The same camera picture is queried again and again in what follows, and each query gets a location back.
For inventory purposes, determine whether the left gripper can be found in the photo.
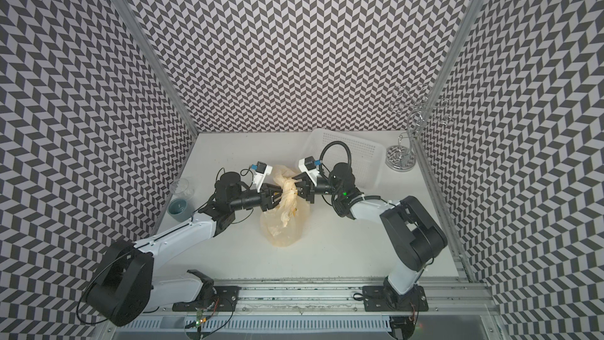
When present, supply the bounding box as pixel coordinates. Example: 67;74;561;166
230;183;292;213

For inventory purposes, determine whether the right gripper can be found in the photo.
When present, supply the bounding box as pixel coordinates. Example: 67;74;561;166
283;173;342;205

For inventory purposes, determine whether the banana print plastic bag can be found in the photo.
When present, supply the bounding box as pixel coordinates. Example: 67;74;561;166
260;165;311;247

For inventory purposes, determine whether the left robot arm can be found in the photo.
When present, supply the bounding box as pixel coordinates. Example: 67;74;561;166
80;172;283;327

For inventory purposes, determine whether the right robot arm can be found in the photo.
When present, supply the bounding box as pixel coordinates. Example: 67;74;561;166
294;162;448;313

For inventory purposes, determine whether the white plastic basket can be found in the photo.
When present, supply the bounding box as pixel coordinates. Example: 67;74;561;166
297;129;386;191

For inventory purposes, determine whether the clear glass with teal base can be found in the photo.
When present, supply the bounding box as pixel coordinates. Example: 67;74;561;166
167;178;194;222

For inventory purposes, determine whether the white vent grille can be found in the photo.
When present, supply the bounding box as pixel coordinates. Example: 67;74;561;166
117;316;391;334

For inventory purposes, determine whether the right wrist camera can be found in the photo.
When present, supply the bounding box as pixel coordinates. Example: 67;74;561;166
298;156;321;178

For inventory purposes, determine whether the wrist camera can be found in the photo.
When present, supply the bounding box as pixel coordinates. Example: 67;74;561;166
249;161;273;192
298;156;321;178

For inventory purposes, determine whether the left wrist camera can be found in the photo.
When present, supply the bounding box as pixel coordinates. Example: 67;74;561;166
249;161;273;192

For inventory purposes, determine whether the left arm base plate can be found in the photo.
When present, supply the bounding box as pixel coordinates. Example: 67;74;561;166
171;286;241;313

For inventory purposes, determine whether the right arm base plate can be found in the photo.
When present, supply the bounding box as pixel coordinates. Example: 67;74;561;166
362;285;429;313

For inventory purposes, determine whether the metal wire cup rack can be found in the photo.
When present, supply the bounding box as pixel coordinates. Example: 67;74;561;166
385;84;454;173

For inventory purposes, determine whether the aluminium mounting rail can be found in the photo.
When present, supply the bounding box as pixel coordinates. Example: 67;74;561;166
105;279;499;316

